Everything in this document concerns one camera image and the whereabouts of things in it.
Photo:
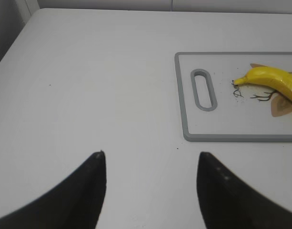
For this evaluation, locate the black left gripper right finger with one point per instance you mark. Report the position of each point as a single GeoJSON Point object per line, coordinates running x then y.
{"type": "Point", "coordinates": [227, 202]}

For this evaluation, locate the grey rimmed white cutting board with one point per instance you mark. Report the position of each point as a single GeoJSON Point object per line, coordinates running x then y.
{"type": "Point", "coordinates": [214, 109]}

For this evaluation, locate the yellow plastic banana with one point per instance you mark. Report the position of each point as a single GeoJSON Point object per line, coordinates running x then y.
{"type": "Point", "coordinates": [277, 79]}

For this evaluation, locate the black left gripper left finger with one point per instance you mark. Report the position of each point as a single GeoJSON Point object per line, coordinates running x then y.
{"type": "Point", "coordinates": [75, 203]}

